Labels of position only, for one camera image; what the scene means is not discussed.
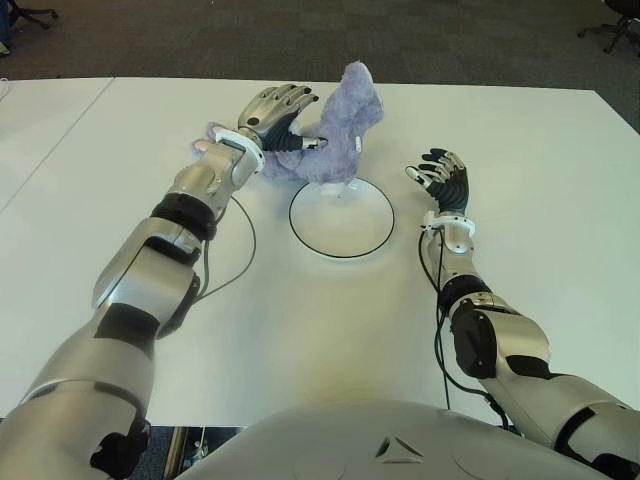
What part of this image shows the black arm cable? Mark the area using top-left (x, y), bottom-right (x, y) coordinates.
top-left (197, 197), bottom-right (258, 301)
top-left (418, 229), bottom-right (509, 429)

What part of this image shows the white plate black rim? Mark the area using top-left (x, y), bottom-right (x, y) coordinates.
top-left (288, 177), bottom-right (395, 261)

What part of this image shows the black office chair base left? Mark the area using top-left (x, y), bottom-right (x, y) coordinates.
top-left (7, 0), bottom-right (60, 29)

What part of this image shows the purple plush bunny doll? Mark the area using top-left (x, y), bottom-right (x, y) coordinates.
top-left (189, 60), bottom-right (386, 197)

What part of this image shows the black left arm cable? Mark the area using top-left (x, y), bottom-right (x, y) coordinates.
top-left (197, 197), bottom-right (258, 301)

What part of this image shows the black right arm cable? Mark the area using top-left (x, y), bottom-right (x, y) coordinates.
top-left (418, 229), bottom-right (509, 429)

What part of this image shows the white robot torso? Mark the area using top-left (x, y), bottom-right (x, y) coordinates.
top-left (174, 399), bottom-right (611, 480)

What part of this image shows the person leg with shoe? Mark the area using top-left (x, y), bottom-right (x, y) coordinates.
top-left (0, 0), bottom-right (12, 56)

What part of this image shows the black office chair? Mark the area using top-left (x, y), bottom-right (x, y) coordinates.
top-left (577, 0), bottom-right (640, 55)

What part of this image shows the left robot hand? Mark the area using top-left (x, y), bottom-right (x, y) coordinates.
top-left (236, 83), bottom-right (330, 154)

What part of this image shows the metal stand frame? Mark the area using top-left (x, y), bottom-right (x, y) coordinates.
top-left (169, 425), bottom-right (216, 480)

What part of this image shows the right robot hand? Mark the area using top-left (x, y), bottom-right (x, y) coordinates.
top-left (404, 147), bottom-right (471, 217)

